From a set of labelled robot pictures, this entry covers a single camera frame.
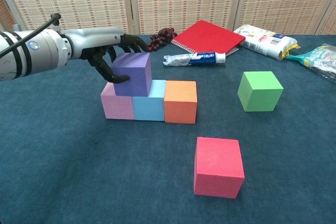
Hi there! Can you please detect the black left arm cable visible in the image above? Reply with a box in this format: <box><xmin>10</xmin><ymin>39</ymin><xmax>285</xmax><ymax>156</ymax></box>
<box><xmin>0</xmin><ymin>13</ymin><xmax>61</xmax><ymax>58</ymax></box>

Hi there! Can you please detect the pink foam cube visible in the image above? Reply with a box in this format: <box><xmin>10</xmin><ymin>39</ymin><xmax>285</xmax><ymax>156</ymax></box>
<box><xmin>100</xmin><ymin>81</ymin><xmax>135</xmax><ymax>120</ymax></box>

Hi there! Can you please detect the teal felt table cloth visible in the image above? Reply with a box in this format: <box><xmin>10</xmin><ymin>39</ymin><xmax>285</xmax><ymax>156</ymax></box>
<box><xmin>0</xmin><ymin>34</ymin><xmax>336</xmax><ymax>224</ymax></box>

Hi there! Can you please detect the green foam cube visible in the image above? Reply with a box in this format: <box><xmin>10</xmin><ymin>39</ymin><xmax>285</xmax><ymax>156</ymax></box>
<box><xmin>237</xmin><ymin>71</ymin><xmax>284</xmax><ymax>112</ymax></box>

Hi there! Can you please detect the orange foam cube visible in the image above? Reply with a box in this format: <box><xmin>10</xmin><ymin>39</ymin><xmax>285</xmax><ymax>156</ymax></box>
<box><xmin>163</xmin><ymin>80</ymin><xmax>198</xmax><ymax>124</ymax></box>

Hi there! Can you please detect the red spiral notebook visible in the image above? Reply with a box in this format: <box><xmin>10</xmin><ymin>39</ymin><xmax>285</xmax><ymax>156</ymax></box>
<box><xmin>170</xmin><ymin>19</ymin><xmax>246</xmax><ymax>57</ymax></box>

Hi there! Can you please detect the white yellow-edged snack bag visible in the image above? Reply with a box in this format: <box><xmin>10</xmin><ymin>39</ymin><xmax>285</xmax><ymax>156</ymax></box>
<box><xmin>233</xmin><ymin>24</ymin><xmax>301</xmax><ymax>60</ymax></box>

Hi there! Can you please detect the light blue foam cube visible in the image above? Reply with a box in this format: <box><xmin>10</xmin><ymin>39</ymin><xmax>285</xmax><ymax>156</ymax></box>
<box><xmin>132</xmin><ymin>79</ymin><xmax>166</xmax><ymax>122</ymax></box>

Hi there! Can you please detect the purple foam cube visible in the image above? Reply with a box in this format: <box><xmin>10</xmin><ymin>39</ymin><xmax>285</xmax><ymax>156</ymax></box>
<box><xmin>110</xmin><ymin>52</ymin><xmax>152</xmax><ymax>97</ymax></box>

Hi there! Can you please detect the teal clear snack bag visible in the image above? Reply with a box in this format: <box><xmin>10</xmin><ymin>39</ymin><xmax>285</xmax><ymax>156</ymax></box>
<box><xmin>285</xmin><ymin>43</ymin><xmax>336</xmax><ymax>84</ymax></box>

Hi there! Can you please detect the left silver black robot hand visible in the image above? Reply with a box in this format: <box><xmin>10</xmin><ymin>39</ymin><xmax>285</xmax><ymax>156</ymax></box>
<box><xmin>64</xmin><ymin>26</ymin><xmax>149</xmax><ymax>84</ymax></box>

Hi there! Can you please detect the dark red grape bunch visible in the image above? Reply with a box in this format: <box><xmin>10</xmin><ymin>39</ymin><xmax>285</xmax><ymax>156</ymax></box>
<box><xmin>146</xmin><ymin>27</ymin><xmax>178</xmax><ymax>52</ymax></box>

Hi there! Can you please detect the blue white toothpaste tube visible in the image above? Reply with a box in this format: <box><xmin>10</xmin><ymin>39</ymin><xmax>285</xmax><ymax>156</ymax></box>
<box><xmin>163</xmin><ymin>52</ymin><xmax>226</xmax><ymax>68</ymax></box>

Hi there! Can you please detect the red foam cube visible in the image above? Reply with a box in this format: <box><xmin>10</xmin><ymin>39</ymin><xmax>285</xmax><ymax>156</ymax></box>
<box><xmin>193</xmin><ymin>136</ymin><xmax>246</xmax><ymax>199</ymax></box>

